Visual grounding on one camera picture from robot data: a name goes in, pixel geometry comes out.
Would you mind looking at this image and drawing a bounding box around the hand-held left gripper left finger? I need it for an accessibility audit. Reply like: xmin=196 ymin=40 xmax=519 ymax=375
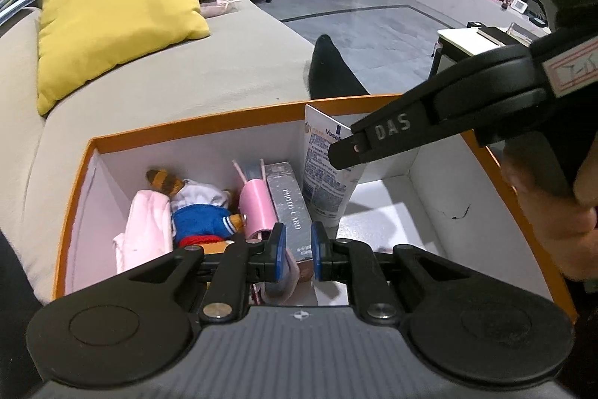
xmin=119 ymin=222 xmax=288 ymax=325

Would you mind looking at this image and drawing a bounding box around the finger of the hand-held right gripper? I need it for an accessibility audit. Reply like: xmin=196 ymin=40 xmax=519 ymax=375
xmin=328 ymin=47 xmax=552 ymax=170

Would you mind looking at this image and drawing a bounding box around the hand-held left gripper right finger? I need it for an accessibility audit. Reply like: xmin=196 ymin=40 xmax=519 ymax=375
xmin=311 ymin=221 xmax=472 ymax=325

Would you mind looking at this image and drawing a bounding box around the pink cylindrical cup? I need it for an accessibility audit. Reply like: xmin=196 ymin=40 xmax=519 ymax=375
xmin=232 ymin=160 xmax=300 ymax=305

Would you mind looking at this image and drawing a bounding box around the grey photo card box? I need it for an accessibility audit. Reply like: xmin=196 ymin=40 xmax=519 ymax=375
xmin=264 ymin=162 xmax=315 ymax=280

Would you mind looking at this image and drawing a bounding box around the white lotion tube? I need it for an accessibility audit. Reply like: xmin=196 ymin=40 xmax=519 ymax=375
xmin=301 ymin=104 xmax=367 ymax=228

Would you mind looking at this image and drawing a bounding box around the plush doll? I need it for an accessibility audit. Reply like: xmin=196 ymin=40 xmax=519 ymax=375
xmin=146 ymin=168 xmax=246 ymax=250

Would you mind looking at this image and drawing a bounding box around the orange cardboard box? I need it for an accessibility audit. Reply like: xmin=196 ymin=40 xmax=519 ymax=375
xmin=50 ymin=93 xmax=577 ymax=320

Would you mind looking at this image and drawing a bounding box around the pink fabric pouch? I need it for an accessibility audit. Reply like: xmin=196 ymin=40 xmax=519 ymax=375
xmin=112 ymin=188 xmax=173 ymax=273

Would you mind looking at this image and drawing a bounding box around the person's right hand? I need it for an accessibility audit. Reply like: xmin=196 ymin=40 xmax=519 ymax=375
xmin=501 ymin=147 xmax=598 ymax=283

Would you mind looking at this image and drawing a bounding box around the white side table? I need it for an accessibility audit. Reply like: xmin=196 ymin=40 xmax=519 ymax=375
xmin=432 ymin=24 xmax=549 ymax=77

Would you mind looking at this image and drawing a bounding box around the beige sofa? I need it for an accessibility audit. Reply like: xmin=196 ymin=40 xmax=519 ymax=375
xmin=0 ymin=0 xmax=318 ymax=306

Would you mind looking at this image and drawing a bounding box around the pink cloth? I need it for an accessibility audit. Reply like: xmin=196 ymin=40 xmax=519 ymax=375
xmin=201 ymin=0 xmax=243 ymax=19

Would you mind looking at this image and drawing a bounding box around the yellow pillow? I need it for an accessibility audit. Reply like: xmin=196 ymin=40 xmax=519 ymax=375
xmin=36 ymin=0 xmax=211 ymax=117

